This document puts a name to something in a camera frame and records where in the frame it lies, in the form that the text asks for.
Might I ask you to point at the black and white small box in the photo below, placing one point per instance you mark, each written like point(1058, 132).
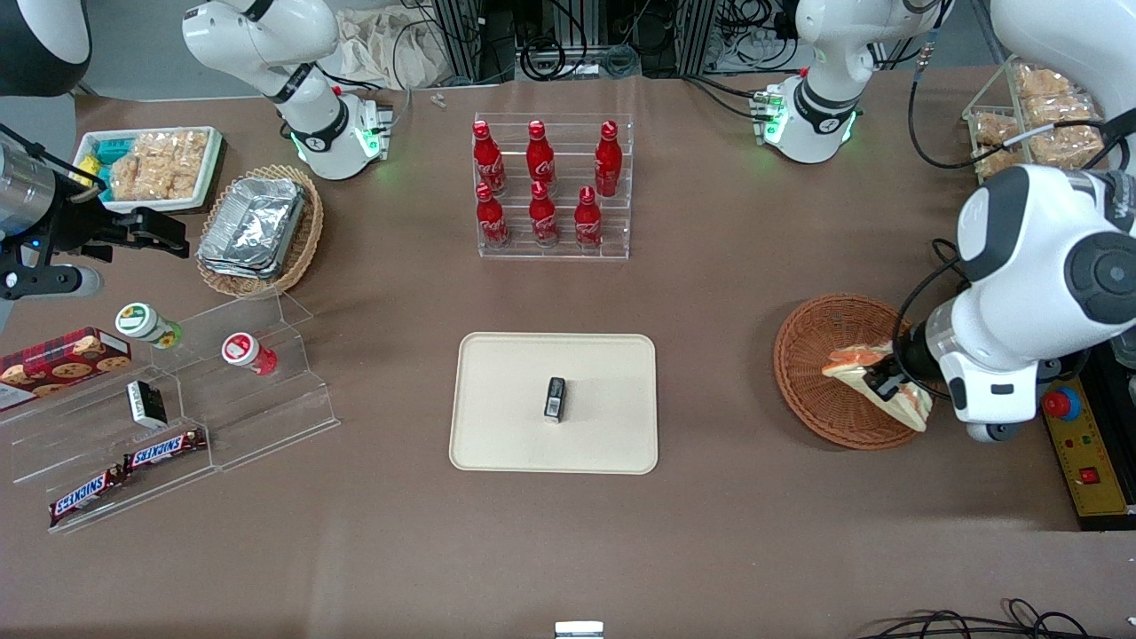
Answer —
point(145, 404)

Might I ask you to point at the yellow control box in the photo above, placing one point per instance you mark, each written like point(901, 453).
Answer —
point(1078, 453)

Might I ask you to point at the oval light wicker basket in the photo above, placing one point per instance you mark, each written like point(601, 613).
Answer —
point(306, 240)

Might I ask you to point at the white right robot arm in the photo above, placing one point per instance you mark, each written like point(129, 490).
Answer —
point(266, 44)

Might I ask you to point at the white rectangular snack tray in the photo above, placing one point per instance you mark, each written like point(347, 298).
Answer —
point(160, 206)

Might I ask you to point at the red emergency stop button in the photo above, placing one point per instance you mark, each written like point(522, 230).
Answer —
point(1063, 404)

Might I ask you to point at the red tartan cookie box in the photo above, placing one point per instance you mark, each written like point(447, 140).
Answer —
point(62, 359)

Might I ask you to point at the beige rectangular tray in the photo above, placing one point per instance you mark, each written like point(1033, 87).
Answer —
point(506, 408)

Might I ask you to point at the teal snack packet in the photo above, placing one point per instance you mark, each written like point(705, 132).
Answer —
point(111, 149)

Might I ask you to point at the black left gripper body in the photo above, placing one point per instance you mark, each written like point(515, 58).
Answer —
point(911, 355)

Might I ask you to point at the red lid yogurt cup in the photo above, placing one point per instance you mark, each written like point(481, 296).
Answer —
point(244, 351)

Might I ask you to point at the triangular sandwich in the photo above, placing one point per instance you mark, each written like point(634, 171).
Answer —
point(914, 410)

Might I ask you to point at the round brown wicker basket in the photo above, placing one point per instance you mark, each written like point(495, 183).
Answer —
point(812, 382)

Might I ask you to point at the green lid yogurt cup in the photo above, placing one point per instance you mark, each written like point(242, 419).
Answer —
point(142, 322)

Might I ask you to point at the small silver device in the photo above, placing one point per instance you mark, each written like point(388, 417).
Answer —
point(579, 630)

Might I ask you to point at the clear acrylic step shelf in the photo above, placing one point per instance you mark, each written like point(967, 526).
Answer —
point(53, 444)
point(284, 417)

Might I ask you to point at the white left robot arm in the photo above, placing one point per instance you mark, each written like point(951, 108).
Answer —
point(1029, 266)

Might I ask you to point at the red cola bottle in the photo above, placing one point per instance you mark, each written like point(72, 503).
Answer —
point(489, 164)
point(540, 161)
point(543, 220)
point(587, 224)
point(492, 222)
point(608, 164)

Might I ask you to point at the aluminium frame rack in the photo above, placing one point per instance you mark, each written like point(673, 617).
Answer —
point(461, 35)

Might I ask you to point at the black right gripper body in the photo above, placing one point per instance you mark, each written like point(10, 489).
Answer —
point(78, 229)

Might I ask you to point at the rice cracker packet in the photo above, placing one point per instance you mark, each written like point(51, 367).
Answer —
point(188, 160)
point(122, 182)
point(996, 161)
point(155, 169)
point(996, 130)
point(1065, 138)
point(1045, 82)

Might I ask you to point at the yellow snack packet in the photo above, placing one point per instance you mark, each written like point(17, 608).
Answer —
point(89, 173)

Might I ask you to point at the stack of foil trays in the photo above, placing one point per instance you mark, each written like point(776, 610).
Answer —
point(253, 226)

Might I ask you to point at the beige cloth bag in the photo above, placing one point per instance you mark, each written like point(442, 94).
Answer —
point(390, 49)

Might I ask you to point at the clear acrylic bottle rack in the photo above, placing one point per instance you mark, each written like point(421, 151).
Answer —
point(612, 226)

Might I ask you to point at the snickers chocolate bar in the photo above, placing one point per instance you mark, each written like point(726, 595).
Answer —
point(164, 449)
point(87, 495)

